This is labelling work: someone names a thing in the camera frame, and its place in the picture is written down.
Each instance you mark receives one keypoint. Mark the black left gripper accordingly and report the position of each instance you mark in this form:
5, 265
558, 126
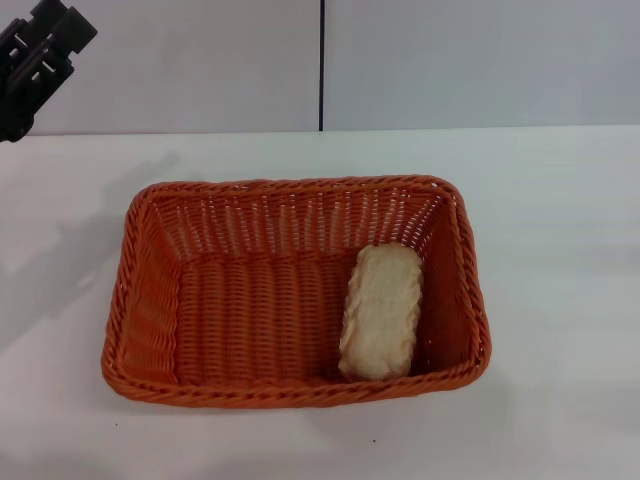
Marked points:
15, 112

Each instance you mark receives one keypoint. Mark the orange woven plastic basket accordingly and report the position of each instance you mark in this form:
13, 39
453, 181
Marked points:
250, 310

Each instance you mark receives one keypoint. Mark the striped bread loaf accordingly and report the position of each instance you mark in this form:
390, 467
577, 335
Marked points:
382, 310

